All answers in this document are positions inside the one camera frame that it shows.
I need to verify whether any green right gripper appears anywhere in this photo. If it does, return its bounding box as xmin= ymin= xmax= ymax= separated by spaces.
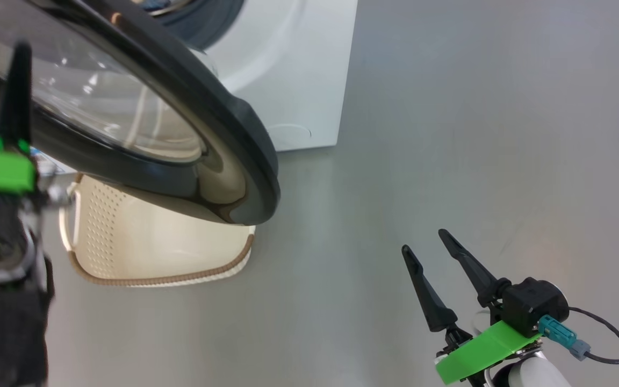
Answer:
xmin=401 ymin=228 xmax=542 ymax=386

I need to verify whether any black round glass door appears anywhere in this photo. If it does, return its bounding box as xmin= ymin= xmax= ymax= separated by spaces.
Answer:
xmin=0 ymin=0 xmax=281 ymax=226

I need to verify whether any cream perforated laundry basket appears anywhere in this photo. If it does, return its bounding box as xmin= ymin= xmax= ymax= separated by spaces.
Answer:
xmin=58 ymin=173 xmax=257 ymax=288

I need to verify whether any grey rubber door gasket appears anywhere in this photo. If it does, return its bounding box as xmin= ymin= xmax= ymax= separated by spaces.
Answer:
xmin=156 ymin=0 xmax=246 ymax=50

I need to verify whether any white washing machine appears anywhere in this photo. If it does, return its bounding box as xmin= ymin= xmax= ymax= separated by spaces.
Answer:
xmin=0 ymin=0 xmax=359 ymax=153

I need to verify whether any round white filter cover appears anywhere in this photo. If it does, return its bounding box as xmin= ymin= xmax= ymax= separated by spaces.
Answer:
xmin=267 ymin=124 xmax=312 ymax=152

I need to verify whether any teal cable connector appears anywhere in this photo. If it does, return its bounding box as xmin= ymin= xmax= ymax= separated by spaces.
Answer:
xmin=538 ymin=316 xmax=592 ymax=361

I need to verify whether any thin dark camera cable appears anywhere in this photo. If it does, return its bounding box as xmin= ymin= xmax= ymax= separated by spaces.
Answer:
xmin=567 ymin=306 xmax=619 ymax=387

